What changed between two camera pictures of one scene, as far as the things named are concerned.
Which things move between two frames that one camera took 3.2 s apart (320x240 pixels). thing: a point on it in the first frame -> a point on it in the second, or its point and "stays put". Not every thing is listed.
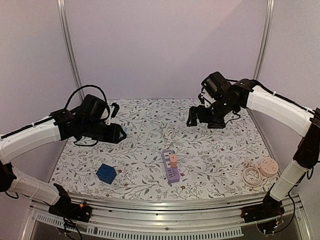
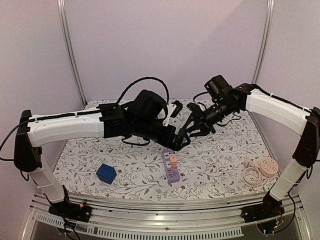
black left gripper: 113,136 -> 177,145
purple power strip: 173,173 stays put
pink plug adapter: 173,161 stays put
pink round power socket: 268,167 stays put
